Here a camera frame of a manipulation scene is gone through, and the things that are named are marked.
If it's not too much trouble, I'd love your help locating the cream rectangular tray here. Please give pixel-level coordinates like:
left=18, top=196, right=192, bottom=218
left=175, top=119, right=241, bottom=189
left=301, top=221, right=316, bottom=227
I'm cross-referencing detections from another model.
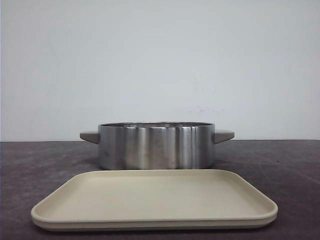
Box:
left=31, top=169, right=278, bottom=231

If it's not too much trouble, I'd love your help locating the stainless steel steamer pot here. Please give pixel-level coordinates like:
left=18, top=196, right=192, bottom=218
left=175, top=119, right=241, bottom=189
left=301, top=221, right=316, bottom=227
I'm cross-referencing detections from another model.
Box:
left=79, top=121, right=235, bottom=170

